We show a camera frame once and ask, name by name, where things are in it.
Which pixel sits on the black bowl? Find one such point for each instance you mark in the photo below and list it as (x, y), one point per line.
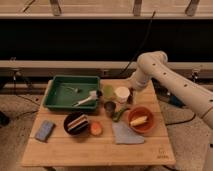
(70, 118)

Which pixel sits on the orange round fruit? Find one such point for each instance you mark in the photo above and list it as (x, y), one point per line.
(96, 128)

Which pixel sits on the small metal fork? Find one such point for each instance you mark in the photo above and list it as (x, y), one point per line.
(73, 89)

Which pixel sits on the layered cake slice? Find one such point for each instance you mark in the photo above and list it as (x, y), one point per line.
(80, 121)

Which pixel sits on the orange bowl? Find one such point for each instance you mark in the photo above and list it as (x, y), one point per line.
(139, 112)

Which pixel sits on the blue sponge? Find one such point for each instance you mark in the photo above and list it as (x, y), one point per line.
(44, 131)

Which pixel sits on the white cup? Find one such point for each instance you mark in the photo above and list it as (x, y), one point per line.
(122, 93)

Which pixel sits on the light green cup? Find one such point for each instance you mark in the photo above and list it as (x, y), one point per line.
(108, 92)

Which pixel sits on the wooden table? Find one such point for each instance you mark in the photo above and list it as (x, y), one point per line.
(63, 150)

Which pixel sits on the grey metal cup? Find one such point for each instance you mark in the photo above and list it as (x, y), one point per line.
(110, 107)

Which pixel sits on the white dish brush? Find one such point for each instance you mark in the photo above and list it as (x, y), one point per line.
(93, 95)

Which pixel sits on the blue power box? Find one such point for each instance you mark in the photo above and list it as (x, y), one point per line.
(175, 101)

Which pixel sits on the dark grape bunch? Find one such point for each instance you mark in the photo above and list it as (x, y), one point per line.
(131, 96)

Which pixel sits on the grey cloth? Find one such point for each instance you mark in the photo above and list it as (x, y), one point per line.
(125, 135)

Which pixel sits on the green plastic tray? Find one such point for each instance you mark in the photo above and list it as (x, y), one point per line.
(60, 98)

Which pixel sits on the green pepper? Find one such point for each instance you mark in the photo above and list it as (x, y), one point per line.
(117, 115)

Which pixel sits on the yellow corn cob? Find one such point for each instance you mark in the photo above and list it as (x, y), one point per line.
(138, 121)

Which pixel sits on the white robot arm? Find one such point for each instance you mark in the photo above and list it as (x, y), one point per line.
(197, 98)

